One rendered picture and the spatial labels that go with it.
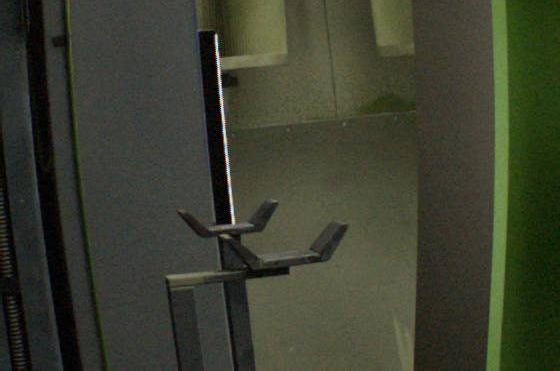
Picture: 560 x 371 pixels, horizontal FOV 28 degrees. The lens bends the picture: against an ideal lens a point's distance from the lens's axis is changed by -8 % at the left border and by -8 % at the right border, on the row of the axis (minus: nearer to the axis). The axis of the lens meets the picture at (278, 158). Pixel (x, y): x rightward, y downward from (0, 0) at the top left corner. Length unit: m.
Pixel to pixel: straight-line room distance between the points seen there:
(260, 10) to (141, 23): 1.60
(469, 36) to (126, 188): 0.77
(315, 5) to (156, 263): 2.05
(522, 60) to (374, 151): 1.13
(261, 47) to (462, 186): 1.04
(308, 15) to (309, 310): 0.82
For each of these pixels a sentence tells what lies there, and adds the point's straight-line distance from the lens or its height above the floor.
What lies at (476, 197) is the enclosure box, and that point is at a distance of 1.94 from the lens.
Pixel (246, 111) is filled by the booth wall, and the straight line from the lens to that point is 3.25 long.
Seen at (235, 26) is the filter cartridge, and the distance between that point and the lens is 2.89.
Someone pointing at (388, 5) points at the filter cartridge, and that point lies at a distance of 3.06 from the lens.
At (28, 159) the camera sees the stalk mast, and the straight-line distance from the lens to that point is 0.81.
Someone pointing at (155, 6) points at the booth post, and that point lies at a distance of 1.32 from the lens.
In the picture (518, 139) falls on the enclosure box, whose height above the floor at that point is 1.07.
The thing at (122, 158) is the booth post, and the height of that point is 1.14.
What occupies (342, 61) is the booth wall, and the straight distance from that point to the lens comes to 3.31.
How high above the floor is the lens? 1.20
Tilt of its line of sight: 3 degrees down
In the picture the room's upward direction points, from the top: 6 degrees counter-clockwise
